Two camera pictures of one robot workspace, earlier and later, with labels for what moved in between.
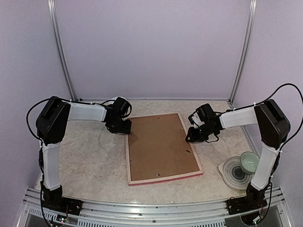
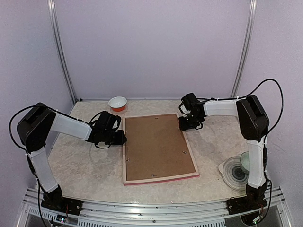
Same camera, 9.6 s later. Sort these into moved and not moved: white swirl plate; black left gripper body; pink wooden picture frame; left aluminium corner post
Moved: black left gripper body
Not moved: white swirl plate; pink wooden picture frame; left aluminium corner post
